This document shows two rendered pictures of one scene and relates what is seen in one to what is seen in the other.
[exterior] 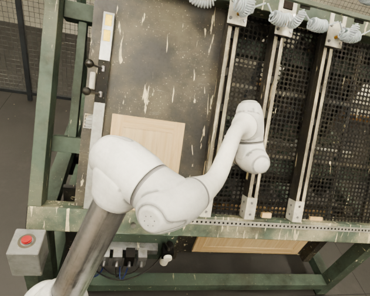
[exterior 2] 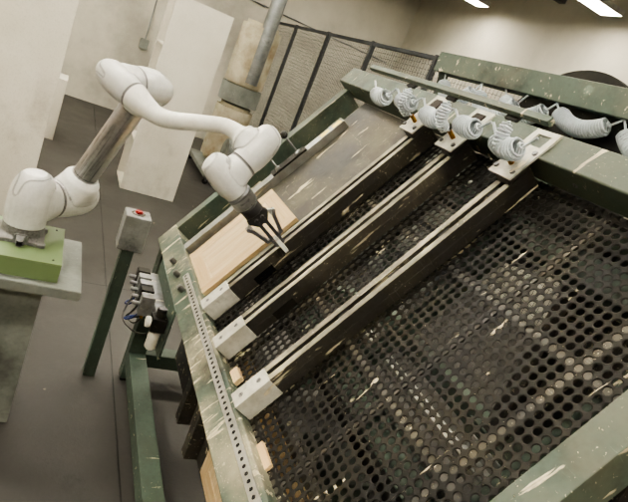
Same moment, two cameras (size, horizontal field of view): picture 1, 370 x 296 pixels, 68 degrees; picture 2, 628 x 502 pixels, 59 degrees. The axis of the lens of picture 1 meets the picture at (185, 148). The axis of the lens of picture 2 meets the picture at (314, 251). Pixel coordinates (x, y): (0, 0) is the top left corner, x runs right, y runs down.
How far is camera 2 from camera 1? 2.34 m
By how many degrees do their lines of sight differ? 72
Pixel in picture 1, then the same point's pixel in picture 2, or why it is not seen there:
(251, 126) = (237, 129)
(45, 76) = not seen: hidden behind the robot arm
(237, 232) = (194, 356)
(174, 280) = (147, 458)
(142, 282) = (139, 421)
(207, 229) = (189, 327)
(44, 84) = not seen: hidden behind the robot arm
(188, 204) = (114, 67)
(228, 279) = not seen: outside the picture
